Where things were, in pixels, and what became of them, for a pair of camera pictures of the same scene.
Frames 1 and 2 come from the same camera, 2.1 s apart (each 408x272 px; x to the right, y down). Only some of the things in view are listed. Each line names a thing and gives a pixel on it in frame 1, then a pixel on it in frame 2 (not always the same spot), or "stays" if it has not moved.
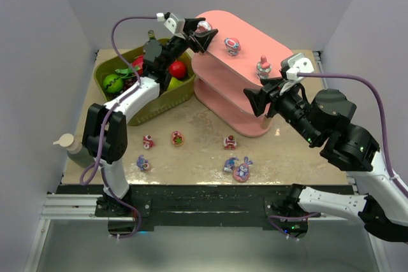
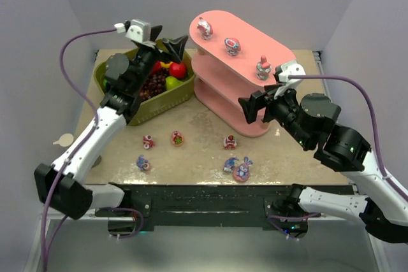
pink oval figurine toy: x=233 y=46 stays
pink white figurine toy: x=203 y=27 stays
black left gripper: x=191 y=37 to x=160 y=46
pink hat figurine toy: x=263 y=67 stays
